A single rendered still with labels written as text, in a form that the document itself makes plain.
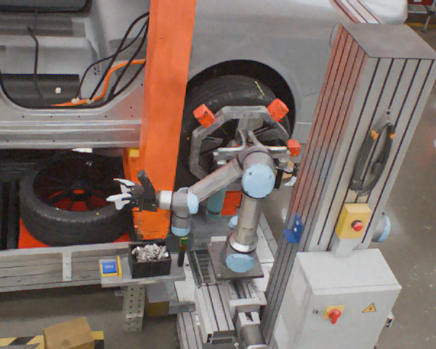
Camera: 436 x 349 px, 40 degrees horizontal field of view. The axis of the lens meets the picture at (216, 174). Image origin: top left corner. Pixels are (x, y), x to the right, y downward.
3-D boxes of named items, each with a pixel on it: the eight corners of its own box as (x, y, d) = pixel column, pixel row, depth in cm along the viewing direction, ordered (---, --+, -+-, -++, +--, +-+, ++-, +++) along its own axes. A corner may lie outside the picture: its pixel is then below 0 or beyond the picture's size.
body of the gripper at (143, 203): (126, 211, 238) (157, 214, 239) (128, 192, 234) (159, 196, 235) (129, 201, 245) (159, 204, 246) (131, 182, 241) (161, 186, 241)
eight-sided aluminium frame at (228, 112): (272, 182, 366) (291, 105, 334) (275, 189, 361) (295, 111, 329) (184, 186, 352) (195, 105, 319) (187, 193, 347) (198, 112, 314)
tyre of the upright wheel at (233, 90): (158, 160, 368) (256, 171, 392) (165, 184, 350) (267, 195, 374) (189, 64, 332) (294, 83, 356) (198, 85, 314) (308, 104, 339)
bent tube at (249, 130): (275, 133, 336) (279, 117, 329) (286, 153, 321) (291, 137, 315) (245, 134, 331) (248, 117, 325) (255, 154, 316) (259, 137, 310)
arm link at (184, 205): (196, 219, 240) (198, 203, 235) (168, 216, 240) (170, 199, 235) (197, 206, 246) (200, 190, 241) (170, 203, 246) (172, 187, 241)
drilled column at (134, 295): (139, 316, 345) (144, 265, 320) (142, 331, 337) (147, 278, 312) (121, 318, 342) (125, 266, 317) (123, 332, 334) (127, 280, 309)
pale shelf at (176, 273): (179, 257, 327) (179, 253, 326) (185, 281, 315) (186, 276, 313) (98, 263, 316) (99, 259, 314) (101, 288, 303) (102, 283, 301)
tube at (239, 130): (241, 134, 330) (244, 117, 324) (251, 154, 316) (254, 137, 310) (210, 134, 326) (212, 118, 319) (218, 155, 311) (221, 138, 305)
